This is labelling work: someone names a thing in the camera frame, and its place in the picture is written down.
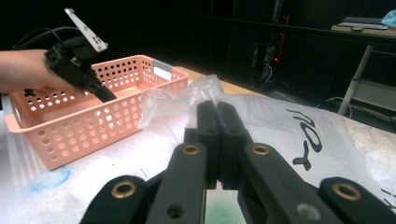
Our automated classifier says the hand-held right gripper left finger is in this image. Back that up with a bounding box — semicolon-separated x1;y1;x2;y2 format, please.
183;99;222;190

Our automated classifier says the light blue object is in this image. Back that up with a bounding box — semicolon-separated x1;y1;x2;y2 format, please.
380;8;396;28

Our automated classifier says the black computer tower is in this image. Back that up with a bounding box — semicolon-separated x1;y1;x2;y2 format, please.
251;0;289;91

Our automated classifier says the white metal table frame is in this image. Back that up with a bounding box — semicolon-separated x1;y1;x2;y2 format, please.
330;23;396;117

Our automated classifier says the dark keyboard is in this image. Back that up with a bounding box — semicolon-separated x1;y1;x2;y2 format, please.
336;16;390;32

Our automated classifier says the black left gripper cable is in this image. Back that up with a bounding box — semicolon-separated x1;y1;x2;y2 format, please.
11;25;79;51

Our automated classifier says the pink perforated plastic basket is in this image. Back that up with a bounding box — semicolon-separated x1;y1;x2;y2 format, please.
4;54;191;172

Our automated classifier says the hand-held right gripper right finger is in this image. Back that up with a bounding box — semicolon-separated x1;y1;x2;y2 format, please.
217;101;254;191

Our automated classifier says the clear printed plastic bag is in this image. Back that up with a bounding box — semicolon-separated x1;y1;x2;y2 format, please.
137;74;396;217

